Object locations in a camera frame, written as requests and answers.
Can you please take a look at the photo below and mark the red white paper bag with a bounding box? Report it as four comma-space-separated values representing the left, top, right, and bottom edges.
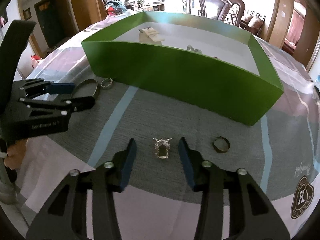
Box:
30, 55, 43, 69

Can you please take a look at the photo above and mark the white wrist watch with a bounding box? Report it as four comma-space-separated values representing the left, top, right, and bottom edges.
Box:
139, 27, 165, 45

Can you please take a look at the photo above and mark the plaid tablecloth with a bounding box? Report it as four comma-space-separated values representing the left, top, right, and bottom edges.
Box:
1, 15, 319, 239

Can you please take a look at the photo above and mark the silver chain bracelet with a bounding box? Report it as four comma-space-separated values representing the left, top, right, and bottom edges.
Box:
100, 77, 114, 90

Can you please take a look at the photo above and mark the green cardboard box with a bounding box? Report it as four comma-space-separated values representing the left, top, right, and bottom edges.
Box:
81, 11, 284, 126

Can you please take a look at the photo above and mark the wooden tv cabinet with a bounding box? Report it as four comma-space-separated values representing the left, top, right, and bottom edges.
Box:
135, 2, 165, 11

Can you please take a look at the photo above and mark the small dark ring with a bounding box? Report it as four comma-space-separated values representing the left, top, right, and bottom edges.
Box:
212, 136, 231, 154

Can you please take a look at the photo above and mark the silver gem brooch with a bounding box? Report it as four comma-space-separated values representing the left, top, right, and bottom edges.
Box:
153, 138, 172, 159

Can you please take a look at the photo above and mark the chair with clothes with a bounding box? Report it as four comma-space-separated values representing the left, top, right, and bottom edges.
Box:
101, 0, 134, 16

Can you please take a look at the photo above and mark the dark wooden chair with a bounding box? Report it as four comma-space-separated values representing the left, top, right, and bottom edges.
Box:
185, 0, 245, 27

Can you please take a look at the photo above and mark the silver floral hair clip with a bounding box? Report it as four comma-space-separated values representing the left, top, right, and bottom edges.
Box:
187, 45, 202, 54

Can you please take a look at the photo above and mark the black bangle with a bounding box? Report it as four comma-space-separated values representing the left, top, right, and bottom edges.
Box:
71, 79, 100, 100

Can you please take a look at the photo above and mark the left hand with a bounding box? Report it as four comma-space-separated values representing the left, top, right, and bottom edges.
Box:
4, 139, 28, 170

